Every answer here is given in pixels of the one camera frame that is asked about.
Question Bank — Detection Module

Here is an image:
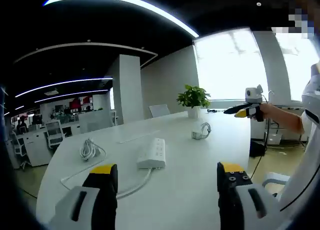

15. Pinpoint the white chair back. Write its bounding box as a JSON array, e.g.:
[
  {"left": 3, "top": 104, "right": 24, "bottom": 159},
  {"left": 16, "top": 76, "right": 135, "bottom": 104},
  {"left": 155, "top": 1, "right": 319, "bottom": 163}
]
[{"left": 148, "top": 104, "right": 171, "bottom": 118}]

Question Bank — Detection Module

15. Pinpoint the black bag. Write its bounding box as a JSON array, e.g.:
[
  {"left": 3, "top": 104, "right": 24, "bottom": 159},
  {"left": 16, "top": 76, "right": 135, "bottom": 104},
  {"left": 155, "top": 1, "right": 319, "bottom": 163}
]
[{"left": 249, "top": 139, "right": 266, "bottom": 158}]

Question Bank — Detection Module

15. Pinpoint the mesh office chair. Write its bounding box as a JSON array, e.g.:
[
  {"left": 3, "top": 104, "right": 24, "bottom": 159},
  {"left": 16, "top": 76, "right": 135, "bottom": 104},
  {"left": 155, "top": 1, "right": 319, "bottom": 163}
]
[{"left": 45, "top": 119, "right": 66, "bottom": 149}]

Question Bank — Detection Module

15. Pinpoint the white office desk partition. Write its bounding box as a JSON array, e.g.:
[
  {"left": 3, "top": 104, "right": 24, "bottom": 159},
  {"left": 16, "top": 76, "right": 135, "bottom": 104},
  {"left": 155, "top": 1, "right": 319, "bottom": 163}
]
[{"left": 24, "top": 128, "right": 55, "bottom": 167}]

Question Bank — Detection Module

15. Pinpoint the grey high-back chair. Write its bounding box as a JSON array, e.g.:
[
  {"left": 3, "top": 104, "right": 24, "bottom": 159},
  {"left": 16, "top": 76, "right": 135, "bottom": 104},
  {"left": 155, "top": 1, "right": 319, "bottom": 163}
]
[{"left": 78, "top": 110, "right": 118, "bottom": 135}]

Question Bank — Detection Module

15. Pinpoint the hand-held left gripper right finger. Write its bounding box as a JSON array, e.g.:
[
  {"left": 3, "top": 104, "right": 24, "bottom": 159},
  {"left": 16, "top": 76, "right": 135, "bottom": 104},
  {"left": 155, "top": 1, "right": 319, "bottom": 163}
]
[{"left": 216, "top": 161, "right": 288, "bottom": 230}]

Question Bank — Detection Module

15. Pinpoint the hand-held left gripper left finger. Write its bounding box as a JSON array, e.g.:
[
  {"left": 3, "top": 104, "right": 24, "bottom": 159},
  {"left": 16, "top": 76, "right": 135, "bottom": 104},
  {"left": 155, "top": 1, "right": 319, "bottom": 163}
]
[{"left": 48, "top": 163, "right": 119, "bottom": 230}]

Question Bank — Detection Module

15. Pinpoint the person's white shirt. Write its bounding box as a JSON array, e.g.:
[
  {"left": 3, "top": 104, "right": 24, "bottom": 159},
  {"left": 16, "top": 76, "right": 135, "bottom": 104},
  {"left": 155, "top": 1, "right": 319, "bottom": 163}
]
[{"left": 277, "top": 63, "right": 320, "bottom": 213}]

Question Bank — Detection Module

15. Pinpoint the white office chair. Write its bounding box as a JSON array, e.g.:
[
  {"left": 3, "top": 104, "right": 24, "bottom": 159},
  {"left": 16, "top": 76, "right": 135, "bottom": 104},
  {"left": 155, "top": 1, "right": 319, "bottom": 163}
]
[{"left": 261, "top": 171, "right": 291, "bottom": 198}]

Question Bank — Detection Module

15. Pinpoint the thin ceiling light strip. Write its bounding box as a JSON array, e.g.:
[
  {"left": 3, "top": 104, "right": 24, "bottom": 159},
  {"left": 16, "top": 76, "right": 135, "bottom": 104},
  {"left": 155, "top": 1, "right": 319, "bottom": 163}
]
[
  {"left": 34, "top": 89, "right": 110, "bottom": 103},
  {"left": 14, "top": 77, "right": 113, "bottom": 98}
]

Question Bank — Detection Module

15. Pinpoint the person's right hand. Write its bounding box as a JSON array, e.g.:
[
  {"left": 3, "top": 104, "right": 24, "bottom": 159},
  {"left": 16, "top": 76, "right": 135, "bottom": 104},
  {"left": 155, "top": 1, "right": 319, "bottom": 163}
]
[{"left": 260, "top": 102, "right": 276, "bottom": 121}]

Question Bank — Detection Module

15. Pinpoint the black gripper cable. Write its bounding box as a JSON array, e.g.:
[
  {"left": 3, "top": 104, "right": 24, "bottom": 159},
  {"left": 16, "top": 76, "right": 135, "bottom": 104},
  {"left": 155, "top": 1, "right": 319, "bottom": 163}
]
[{"left": 250, "top": 118, "right": 270, "bottom": 179}]

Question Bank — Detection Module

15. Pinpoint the white desk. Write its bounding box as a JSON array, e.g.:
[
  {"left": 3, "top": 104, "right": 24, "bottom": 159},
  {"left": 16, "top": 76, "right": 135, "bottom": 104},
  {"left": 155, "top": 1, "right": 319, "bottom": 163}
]
[{"left": 36, "top": 111, "right": 252, "bottom": 230}]

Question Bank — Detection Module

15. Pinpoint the white power strip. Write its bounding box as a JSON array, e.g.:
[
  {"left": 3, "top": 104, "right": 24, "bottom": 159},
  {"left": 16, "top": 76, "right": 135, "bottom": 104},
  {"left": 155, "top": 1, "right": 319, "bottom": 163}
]
[{"left": 136, "top": 137, "right": 167, "bottom": 170}]

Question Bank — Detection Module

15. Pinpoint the white charger cable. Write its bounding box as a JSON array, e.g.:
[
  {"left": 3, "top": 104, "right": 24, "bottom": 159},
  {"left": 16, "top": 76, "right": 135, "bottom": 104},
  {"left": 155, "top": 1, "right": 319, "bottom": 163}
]
[{"left": 199, "top": 122, "right": 212, "bottom": 140}]

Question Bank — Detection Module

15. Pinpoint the green potted plant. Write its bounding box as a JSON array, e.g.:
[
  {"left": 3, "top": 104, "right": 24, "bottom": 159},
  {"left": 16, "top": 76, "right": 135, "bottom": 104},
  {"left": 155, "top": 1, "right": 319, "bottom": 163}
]
[{"left": 176, "top": 84, "right": 212, "bottom": 119}]

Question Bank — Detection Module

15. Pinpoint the long ceiling light strip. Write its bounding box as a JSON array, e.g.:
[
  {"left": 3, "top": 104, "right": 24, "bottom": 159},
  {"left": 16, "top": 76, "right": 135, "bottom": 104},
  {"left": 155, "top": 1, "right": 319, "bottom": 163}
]
[{"left": 42, "top": 0, "right": 200, "bottom": 38}]

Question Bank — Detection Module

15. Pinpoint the white box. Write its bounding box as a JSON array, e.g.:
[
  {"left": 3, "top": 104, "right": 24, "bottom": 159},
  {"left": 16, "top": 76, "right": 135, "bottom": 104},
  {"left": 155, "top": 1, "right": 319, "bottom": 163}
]
[{"left": 264, "top": 131, "right": 283, "bottom": 145}]

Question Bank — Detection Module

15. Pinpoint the bundled white cable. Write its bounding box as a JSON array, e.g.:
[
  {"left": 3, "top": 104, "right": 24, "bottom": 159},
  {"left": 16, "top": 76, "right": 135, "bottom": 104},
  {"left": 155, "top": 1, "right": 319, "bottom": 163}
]
[{"left": 79, "top": 137, "right": 102, "bottom": 162}]

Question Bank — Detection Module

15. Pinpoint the white power strip cable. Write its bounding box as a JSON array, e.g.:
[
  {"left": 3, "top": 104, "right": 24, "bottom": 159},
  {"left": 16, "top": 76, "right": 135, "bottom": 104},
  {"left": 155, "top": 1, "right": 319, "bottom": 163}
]
[{"left": 116, "top": 167, "right": 154, "bottom": 199}]

